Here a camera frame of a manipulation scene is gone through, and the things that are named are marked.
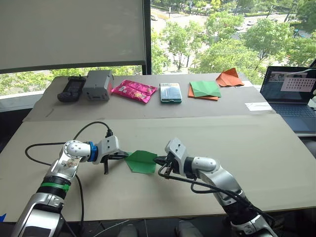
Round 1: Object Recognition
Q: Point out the white paper slip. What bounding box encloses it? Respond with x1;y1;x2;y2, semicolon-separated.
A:
244;101;273;112

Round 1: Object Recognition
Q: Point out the grey rounded shape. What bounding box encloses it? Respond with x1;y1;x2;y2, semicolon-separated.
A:
175;220;198;237

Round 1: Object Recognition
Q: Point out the black window frame post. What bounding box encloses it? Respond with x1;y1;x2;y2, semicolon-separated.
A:
142;0;152;75

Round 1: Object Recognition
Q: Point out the pink foil snack packet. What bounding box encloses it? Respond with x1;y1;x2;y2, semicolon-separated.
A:
111;79;158;105

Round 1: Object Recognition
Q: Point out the white roller blind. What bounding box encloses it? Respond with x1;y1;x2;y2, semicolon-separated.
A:
0;0;147;73

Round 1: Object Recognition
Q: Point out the dark open laptop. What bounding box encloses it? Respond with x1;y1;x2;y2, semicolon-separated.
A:
259;65;316;134

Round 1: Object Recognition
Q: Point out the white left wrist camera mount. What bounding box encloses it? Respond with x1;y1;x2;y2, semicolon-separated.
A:
93;135;120;165

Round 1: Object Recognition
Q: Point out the beige cardboard sheet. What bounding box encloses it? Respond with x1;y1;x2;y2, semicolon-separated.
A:
22;72;277;123
0;114;316;223

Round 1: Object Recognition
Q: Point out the orange paper airplane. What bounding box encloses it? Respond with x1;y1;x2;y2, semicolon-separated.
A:
215;68;245;88

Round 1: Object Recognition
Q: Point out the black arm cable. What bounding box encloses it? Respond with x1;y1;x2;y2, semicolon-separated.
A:
24;120;115;237
158;164;276;227

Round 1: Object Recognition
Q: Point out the grey rectangular box device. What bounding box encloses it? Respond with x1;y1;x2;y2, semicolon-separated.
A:
82;70;115;102

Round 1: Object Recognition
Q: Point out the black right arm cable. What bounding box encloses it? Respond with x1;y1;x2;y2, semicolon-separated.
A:
158;164;276;227

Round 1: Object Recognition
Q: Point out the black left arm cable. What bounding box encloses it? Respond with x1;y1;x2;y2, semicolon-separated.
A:
24;120;115;237

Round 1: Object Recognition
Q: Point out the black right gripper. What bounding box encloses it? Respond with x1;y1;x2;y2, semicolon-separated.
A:
153;152;179;177

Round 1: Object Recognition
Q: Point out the orange flat paper sheet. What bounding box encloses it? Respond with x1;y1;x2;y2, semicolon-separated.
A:
187;85;220;101

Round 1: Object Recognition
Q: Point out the green-edged flat case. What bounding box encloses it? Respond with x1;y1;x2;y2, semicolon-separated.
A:
159;82;183;104

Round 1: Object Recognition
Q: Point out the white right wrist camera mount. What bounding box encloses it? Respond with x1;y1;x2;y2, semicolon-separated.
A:
164;137;189;174

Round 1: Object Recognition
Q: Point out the black handheld remote controller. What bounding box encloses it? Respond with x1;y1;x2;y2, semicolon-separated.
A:
57;76;87;103

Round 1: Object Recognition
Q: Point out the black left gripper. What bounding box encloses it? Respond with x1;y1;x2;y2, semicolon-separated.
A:
103;149;130;175

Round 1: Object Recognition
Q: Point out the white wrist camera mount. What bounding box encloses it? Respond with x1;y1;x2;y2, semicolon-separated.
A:
93;135;120;165
164;137;189;174

